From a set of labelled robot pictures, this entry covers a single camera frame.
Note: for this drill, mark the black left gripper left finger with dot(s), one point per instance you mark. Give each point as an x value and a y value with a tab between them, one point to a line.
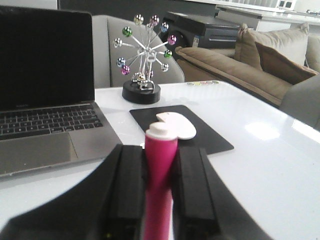
107	205

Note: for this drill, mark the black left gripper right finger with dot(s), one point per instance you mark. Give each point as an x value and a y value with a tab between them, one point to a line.
203	207

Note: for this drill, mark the pink marker pen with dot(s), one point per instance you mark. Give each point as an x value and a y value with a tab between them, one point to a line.
160	147

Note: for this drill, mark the black mouse pad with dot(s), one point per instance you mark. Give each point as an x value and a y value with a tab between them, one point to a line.
205	137

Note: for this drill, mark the white computer mouse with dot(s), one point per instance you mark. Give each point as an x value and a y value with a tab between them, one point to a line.
177	122

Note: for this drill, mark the grey laptop black screen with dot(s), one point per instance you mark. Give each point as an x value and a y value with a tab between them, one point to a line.
48	113

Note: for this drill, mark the ferris wheel desk ornament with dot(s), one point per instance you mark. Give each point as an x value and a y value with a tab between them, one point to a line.
141	89

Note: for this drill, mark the right grey armchair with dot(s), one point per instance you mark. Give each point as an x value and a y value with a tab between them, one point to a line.
126	50

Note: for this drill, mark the beige sofa with cushions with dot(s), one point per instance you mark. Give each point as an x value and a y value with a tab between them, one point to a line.
266	64

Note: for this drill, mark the black printer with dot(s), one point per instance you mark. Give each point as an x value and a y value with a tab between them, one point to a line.
193	30

